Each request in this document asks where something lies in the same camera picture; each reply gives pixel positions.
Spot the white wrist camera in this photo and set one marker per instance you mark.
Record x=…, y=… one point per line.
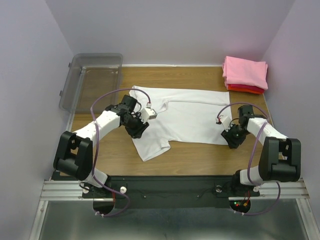
x=147, y=113
x=225, y=121

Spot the folded red t shirt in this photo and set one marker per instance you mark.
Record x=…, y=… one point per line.
x=243, y=86

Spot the folded orange t shirt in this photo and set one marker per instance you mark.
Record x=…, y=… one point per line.
x=244, y=90

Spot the clear plastic bin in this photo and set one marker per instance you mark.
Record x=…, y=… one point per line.
x=90, y=76

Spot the aluminium frame rail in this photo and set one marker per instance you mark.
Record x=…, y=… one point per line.
x=64, y=215

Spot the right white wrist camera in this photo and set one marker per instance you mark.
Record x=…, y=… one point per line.
x=225, y=121

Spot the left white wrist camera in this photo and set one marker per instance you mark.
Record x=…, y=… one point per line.
x=147, y=113

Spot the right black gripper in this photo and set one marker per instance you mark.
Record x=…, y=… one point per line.
x=232, y=138

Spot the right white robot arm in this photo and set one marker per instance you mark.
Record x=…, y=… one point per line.
x=280, y=159

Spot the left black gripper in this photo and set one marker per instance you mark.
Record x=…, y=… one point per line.
x=137, y=128

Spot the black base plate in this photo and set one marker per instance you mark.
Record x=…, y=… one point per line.
x=168, y=192

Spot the folded pink t shirt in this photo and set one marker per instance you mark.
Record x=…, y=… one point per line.
x=238, y=71

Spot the white t shirt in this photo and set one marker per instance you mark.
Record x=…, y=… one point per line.
x=183, y=115

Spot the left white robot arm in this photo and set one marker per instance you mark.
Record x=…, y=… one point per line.
x=74, y=155

